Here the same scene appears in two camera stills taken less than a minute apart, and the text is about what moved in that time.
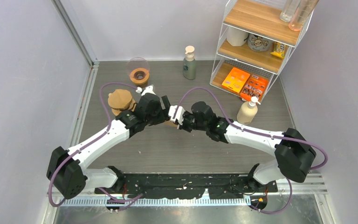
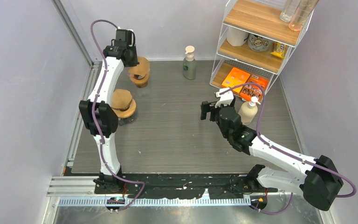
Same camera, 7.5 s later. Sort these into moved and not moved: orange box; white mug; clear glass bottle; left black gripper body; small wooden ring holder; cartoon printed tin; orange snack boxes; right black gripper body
Moved: right black gripper body; left black gripper body
Not moved: clear glass bottle; orange snack boxes; orange box; cartoon printed tin; white mug; small wooden ring holder
